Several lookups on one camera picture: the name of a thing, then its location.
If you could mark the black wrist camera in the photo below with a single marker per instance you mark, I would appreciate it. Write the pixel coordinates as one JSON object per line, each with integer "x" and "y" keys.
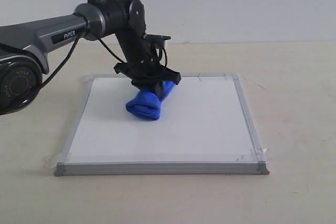
{"x": 158, "y": 41}

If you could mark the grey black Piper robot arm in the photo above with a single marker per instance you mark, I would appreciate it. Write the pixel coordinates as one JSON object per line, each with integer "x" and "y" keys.
{"x": 25, "y": 47}

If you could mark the white whiteboard with grey frame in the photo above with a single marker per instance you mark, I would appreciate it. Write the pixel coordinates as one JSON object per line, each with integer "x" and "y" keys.
{"x": 205, "y": 128}

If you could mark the blue cloth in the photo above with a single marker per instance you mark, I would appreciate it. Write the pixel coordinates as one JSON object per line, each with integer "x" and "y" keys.
{"x": 145, "y": 105}

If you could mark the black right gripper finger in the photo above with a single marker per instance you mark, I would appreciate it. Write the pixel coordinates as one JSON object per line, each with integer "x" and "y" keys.
{"x": 159, "y": 90}

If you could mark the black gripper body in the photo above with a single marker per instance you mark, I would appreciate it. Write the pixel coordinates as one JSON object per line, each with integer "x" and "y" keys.
{"x": 149, "y": 72}

